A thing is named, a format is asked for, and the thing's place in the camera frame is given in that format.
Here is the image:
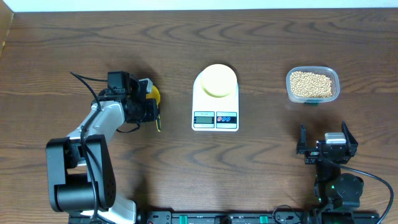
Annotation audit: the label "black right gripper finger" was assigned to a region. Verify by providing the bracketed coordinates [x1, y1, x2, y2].
[341, 121, 358, 148]
[297, 124, 307, 148]

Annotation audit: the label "yellow measuring scoop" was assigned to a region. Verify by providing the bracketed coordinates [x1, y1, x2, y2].
[146, 85, 162, 132]

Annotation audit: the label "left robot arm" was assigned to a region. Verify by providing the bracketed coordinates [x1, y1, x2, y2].
[45, 71, 161, 223]

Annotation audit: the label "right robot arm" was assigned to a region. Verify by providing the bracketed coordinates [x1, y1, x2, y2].
[296, 123, 364, 224]

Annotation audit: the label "white kitchen scale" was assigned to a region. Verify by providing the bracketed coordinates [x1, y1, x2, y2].
[191, 74, 239, 132]

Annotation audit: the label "yellow bowl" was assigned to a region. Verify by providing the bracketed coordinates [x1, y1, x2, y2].
[200, 64, 238, 98]

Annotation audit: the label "green tape label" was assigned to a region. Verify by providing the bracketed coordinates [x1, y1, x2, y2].
[304, 102, 319, 106]

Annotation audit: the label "clear plastic container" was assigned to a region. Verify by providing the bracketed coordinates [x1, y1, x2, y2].
[286, 66, 340, 104]

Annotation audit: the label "soybeans in container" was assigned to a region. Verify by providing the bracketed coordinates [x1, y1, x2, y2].
[289, 72, 332, 98]

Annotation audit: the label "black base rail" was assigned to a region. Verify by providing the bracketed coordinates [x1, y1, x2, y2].
[68, 210, 381, 224]

